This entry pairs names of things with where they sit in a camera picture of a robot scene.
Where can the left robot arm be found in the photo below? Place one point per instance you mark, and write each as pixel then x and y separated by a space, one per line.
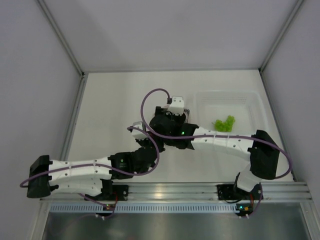
pixel 92 178

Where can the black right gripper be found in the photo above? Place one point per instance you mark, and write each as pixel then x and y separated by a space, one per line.
pixel 182 119

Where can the aluminium frame post left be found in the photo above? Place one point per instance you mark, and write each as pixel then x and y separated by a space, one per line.
pixel 59 34

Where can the grey slotted cable duct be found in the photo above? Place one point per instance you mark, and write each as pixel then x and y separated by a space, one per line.
pixel 136 208

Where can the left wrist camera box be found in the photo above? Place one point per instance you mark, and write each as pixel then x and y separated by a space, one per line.
pixel 138 131

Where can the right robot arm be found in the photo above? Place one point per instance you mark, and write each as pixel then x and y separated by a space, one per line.
pixel 262 158

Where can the aluminium frame post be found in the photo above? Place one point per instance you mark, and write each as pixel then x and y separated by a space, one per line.
pixel 59 34
pixel 284 28

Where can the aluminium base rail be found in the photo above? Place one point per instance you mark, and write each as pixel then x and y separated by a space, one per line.
pixel 207 192

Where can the white perforated plastic basket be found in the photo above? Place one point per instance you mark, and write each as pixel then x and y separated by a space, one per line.
pixel 245 106

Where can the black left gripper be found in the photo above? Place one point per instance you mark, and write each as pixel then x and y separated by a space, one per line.
pixel 159 141

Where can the green fake grapes bunch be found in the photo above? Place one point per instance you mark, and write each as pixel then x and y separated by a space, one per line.
pixel 224 126

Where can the aluminium frame post right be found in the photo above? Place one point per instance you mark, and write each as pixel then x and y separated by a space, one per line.
pixel 284 28

